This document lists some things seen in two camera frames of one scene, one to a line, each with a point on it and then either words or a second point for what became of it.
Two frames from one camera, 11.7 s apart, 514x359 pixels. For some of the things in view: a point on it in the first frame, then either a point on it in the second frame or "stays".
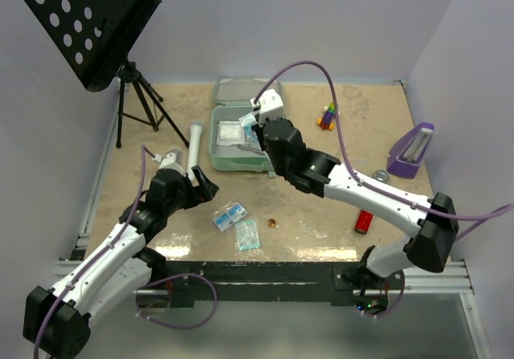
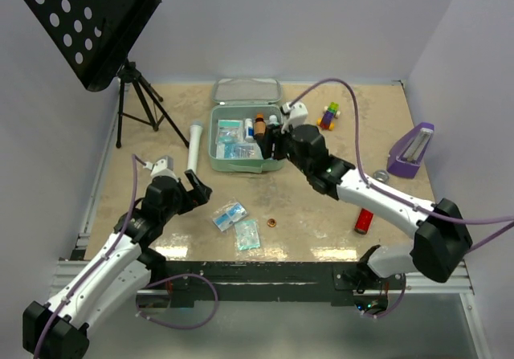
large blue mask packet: [250, 136] to [248, 151]
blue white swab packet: [227, 218] stays
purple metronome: [408, 152] stays
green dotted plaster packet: [247, 234] stays
